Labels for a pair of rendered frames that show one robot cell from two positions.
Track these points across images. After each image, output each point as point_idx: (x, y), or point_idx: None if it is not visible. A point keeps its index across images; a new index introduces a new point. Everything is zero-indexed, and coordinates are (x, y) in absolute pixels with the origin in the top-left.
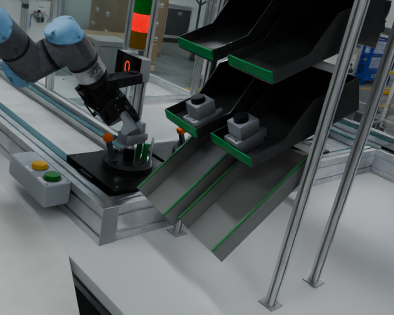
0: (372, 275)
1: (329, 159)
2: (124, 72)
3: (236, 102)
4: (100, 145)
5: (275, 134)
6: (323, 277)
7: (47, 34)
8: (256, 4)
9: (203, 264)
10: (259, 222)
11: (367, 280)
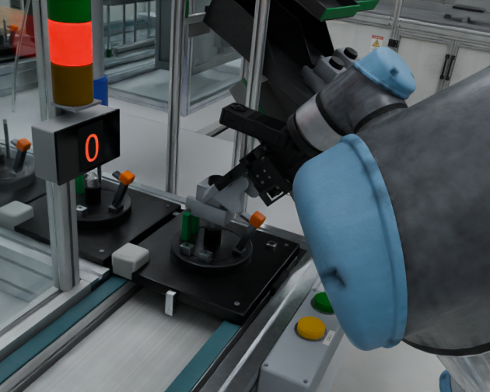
0: (191, 152)
1: None
2: (244, 115)
3: (308, 51)
4: (61, 352)
5: (314, 58)
6: (222, 172)
7: (415, 85)
8: None
9: (277, 225)
10: None
11: (202, 155)
